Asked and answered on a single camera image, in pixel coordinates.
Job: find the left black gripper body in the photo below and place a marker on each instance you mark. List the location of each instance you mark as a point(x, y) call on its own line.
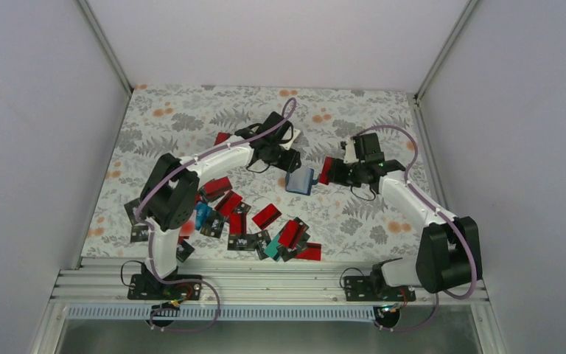
point(275, 160)

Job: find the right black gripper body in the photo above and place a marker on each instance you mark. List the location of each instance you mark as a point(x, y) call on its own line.
point(347, 178)

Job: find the red card front edge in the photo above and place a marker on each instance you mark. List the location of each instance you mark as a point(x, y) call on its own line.
point(324, 174)

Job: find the blue card holder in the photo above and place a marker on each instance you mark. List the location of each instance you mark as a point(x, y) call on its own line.
point(300, 181)

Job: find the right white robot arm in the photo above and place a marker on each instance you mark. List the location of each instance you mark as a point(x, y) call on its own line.
point(449, 253)

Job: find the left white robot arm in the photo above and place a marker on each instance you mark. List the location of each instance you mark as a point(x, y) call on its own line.
point(168, 198)

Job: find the red card far left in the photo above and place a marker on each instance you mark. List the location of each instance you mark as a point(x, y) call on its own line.
point(221, 137)

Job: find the red card centre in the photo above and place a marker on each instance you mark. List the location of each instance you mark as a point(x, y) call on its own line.
point(266, 216)

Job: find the red card left cluster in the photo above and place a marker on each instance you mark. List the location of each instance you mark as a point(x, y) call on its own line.
point(228, 203)

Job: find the red card cluster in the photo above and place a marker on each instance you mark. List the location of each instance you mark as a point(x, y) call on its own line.
point(228, 203)
point(291, 234)

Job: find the red card right cluster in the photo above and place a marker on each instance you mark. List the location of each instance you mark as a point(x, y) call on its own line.
point(291, 234)

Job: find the blue card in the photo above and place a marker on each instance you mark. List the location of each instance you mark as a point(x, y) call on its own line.
point(203, 211)

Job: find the red card front right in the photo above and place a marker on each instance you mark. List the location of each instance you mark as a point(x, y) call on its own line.
point(309, 251)

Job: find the black VIP card front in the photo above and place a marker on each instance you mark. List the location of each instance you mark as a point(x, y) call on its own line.
point(242, 242)

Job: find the teal card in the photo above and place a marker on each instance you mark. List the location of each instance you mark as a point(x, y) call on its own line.
point(272, 249)

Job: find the white red spot card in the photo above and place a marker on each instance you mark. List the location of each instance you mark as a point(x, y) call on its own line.
point(188, 228)

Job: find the black card near base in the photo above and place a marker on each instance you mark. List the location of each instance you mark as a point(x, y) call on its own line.
point(183, 251)

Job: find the black card left edge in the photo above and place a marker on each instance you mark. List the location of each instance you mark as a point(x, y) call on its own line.
point(130, 209)

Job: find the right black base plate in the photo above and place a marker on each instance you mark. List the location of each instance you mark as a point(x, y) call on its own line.
point(363, 289)

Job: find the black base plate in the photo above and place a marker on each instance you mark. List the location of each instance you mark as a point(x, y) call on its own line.
point(148, 288)
point(363, 289)

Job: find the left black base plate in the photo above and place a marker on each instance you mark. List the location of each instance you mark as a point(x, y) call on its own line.
point(148, 288)

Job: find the aluminium rail frame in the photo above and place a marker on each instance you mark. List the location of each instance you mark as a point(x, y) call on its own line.
point(235, 282)

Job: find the grey perforated cable duct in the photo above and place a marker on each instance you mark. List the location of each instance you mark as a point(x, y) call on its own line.
point(328, 313)

